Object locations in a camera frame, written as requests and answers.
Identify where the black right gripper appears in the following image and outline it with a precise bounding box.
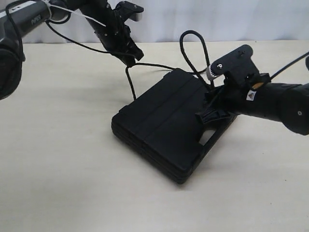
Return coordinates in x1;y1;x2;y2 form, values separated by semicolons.
195;77;249;125

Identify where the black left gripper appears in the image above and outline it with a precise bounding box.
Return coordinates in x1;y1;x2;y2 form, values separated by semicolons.
96;21;144;67

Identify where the black plastic carrying case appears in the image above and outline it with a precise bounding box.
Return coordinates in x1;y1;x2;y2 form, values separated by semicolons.
111;69;234;184

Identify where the black rope with loop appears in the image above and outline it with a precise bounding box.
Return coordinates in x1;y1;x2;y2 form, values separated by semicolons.
125;30;217;101

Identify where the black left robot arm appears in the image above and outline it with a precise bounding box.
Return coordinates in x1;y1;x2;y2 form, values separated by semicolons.
0;0;144;99

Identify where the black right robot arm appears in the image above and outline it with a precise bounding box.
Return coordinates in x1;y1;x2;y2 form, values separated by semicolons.
196;80;309;136

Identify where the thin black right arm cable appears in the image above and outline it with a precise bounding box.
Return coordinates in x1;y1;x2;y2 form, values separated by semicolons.
269;50;309;80

